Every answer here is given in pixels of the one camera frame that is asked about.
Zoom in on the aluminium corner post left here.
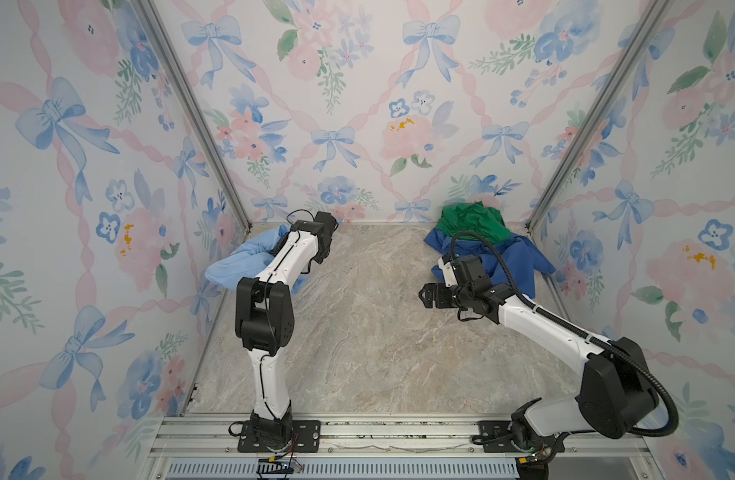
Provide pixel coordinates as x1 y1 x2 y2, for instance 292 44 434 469
131 0 252 234

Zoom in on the green cloth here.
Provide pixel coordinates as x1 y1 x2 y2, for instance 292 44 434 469
435 202 511 244

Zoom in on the dark blue cloth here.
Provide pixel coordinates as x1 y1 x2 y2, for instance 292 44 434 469
455 233 555 300

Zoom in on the black corrugated cable hose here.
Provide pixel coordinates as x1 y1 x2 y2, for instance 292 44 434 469
449 230 681 438

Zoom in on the aluminium corner post right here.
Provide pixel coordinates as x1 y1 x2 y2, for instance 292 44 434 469
525 0 671 234

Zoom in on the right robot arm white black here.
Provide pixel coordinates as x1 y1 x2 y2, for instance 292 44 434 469
419 255 679 452

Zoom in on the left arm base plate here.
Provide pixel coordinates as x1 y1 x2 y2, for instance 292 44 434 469
230 419 321 454

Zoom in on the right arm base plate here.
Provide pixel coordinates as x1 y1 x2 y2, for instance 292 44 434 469
469 420 565 456

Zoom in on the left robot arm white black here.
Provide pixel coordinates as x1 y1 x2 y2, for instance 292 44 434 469
229 211 338 452

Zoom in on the light blue shirt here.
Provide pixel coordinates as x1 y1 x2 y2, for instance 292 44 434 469
204 225 320 295

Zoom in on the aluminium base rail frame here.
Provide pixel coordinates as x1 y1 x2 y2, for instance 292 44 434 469
139 414 664 479

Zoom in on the aluminium corner post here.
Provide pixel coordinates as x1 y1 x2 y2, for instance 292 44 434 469
131 0 252 234
525 0 671 234

